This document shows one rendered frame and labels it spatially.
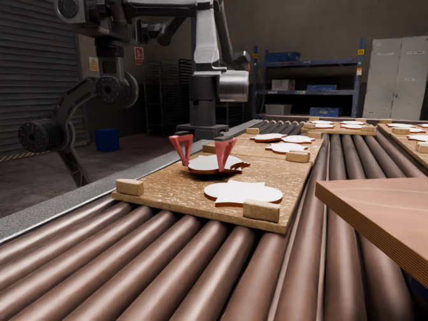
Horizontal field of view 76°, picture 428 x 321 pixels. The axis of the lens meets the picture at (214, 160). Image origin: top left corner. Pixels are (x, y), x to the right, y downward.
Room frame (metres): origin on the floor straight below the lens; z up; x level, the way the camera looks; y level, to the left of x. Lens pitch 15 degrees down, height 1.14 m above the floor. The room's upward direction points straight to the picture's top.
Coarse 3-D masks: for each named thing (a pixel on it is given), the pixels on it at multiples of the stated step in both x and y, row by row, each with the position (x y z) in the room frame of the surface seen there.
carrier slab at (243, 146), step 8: (240, 136) 1.19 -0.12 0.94; (248, 136) 1.19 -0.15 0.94; (240, 144) 1.02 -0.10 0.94; (248, 144) 1.02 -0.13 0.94; (256, 144) 1.02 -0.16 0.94; (264, 144) 1.02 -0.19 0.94; (304, 144) 1.02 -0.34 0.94; (312, 144) 1.02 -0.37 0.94; (320, 144) 1.02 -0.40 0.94; (232, 152) 0.88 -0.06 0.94; (240, 152) 0.88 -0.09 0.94; (248, 152) 0.88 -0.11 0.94; (256, 152) 0.88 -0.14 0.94; (264, 152) 0.88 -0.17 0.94; (272, 152) 0.88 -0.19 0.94; (312, 152) 0.88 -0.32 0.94; (312, 160) 0.77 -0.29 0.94
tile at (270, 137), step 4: (256, 136) 1.12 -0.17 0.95; (260, 136) 1.11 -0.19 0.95; (264, 136) 1.10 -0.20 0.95; (268, 136) 1.09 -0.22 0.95; (272, 136) 1.08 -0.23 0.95; (276, 136) 1.07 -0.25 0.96; (280, 136) 1.06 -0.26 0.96; (284, 136) 1.09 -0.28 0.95; (256, 140) 1.06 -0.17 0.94; (260, 140) 1.04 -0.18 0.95; (264, 140) 1.03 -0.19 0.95; (268, 140) 1.03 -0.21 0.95; (272, 140) 1.04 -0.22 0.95
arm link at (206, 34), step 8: (200, 0) 0.95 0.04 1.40; (208, 0) 0.95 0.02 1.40; (200, 8) 0.94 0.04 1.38; (208, 8) 0.95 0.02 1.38; (200, 16) 0.92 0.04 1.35; (208, 16) 0.92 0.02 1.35; (200, 24) 0.87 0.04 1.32; (208, 24) 0.86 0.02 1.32; (200, 32) 0.81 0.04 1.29; (208, 32) 0.81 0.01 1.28; (200, 40) 0.77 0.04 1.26; (208, 40) 0.76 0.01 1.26; (216, 40) 0.80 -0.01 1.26; (200, 48) 0.70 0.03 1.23; (208, 48) 0.70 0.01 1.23; (216, 48) 0.70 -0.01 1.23; (216, 56) 0.66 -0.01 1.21; (216, 64) 0.65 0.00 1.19
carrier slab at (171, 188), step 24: (168, 168) 0.69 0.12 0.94; (264, 168) 0.69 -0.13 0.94; (288, 168) 0.69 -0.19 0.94; (144, 192) 0.52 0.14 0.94; (168, 192) 0.52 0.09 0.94; (192, 192) 0.52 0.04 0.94; (288, 192) 0.52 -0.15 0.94; (216, 216) 0.43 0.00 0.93; (240, 216) 0.41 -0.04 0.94; (288, 216) 0.41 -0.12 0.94
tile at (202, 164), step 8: (192, 160) 0.66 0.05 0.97; (200, 160) 0.66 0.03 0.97; (208, 160) 0.66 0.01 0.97; (216, 160) 0.66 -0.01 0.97; (232, 160) 0.66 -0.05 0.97; (192, 168) 0.59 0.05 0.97; (200, 168) 0.59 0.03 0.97; (208, 168) 0.59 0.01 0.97; (216, 168) 0.59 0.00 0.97; (224, 168) 0.59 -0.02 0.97; (232, 168) 0.62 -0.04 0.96
